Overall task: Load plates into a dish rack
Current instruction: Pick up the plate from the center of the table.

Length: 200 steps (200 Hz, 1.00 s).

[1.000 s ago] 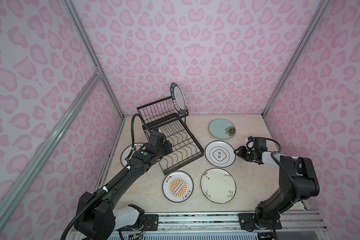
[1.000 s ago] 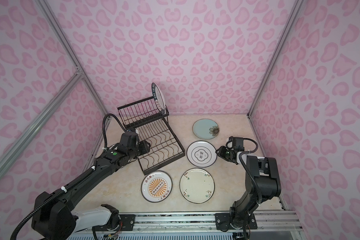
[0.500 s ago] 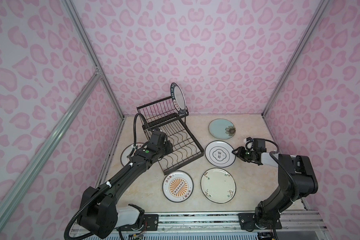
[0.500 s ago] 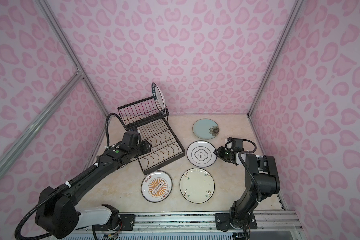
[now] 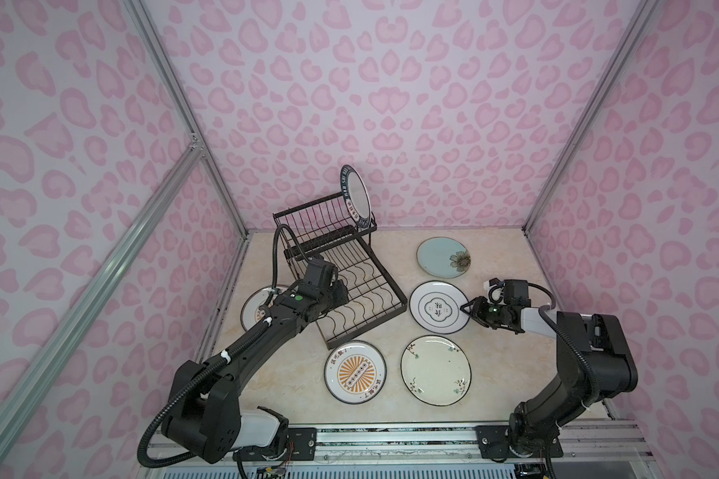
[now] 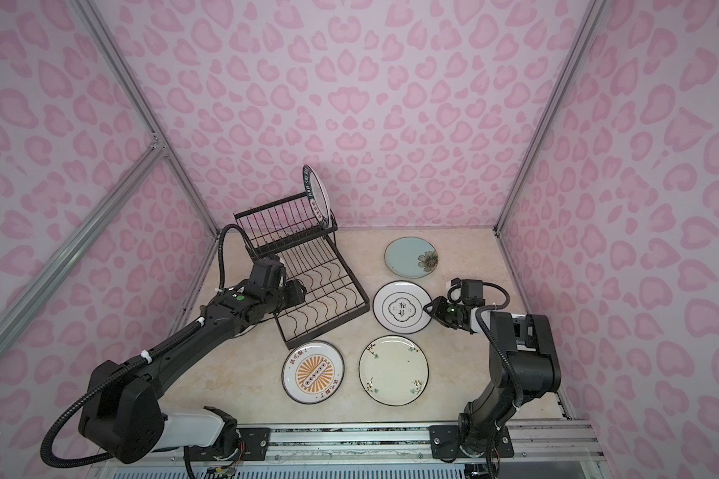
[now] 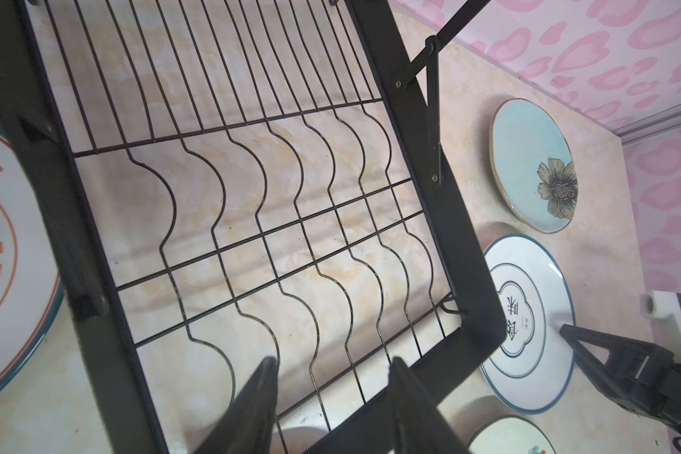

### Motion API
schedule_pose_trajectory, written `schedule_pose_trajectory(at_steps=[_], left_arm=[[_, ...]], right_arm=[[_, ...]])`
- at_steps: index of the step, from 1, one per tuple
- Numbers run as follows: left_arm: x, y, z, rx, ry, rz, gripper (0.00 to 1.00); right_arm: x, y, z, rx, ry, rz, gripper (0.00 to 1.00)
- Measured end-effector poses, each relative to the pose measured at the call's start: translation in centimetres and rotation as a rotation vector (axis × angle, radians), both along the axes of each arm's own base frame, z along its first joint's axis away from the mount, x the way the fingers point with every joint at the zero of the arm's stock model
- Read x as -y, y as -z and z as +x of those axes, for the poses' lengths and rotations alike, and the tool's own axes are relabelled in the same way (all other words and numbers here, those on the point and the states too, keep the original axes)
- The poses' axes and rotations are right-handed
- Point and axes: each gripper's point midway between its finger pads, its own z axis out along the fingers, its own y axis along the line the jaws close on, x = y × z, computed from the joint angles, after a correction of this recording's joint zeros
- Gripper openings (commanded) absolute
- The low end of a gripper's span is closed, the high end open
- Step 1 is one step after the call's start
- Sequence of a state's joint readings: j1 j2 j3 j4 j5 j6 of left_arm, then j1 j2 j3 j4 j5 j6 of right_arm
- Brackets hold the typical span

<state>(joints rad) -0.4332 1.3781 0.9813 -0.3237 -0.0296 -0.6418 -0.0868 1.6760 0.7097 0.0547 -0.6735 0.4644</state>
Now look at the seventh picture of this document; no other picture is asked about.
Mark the orange sunburst plate left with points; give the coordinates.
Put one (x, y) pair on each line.
(31, 291)

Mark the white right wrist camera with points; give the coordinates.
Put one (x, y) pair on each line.
(663, 310)

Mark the light blue flower plate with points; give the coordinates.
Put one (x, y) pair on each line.
(532, 165)

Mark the black wire dish rack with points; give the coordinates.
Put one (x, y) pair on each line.
(225, 181)

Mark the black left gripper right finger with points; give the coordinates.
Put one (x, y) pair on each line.
(418, 426)

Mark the white plate quatrefoil emblem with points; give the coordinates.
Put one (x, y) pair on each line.
(532, 368)

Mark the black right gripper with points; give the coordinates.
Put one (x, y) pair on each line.
(638, 376)

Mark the cream floral rim plate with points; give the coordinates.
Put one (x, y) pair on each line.
(510, 434)

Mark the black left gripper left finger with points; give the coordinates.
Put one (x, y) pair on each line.
(246, 427)

